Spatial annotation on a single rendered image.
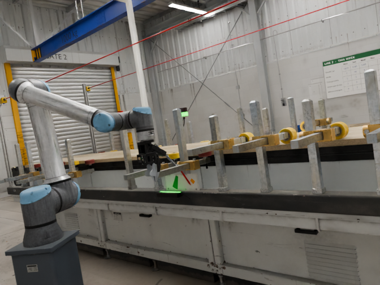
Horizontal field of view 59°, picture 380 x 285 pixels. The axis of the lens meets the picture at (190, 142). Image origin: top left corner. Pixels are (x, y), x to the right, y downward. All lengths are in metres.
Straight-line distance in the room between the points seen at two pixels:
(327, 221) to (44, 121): 1.50
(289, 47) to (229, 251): 7.73
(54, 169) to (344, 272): 1.58
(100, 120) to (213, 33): 9.34
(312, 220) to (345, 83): 7.39
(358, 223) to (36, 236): 1.46
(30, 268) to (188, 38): 10.12
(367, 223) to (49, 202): 1.45
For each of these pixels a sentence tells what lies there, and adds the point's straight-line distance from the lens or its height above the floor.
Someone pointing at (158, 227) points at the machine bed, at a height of 0.35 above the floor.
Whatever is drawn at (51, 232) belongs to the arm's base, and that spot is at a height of 0.65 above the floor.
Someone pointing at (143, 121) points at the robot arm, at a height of 1.12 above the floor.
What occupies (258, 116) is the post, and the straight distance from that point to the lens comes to 1.60.
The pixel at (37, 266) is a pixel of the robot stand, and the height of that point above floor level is 0.51.
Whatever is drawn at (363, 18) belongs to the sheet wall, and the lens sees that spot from 8.95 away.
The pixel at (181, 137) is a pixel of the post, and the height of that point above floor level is 1.01.
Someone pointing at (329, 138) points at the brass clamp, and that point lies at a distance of 1.47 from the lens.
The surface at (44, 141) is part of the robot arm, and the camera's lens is 1.97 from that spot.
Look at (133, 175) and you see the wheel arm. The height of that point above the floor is 0.84.
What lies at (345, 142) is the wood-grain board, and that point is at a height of 0.89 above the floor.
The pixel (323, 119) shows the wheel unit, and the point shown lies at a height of 0.97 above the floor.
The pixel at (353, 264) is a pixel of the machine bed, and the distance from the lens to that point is 1.89.
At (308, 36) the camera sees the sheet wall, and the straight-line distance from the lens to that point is 9.30.
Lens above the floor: 1.07
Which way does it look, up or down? 3 degrees down
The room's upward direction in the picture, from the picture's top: 9 degrees counter-clockwise
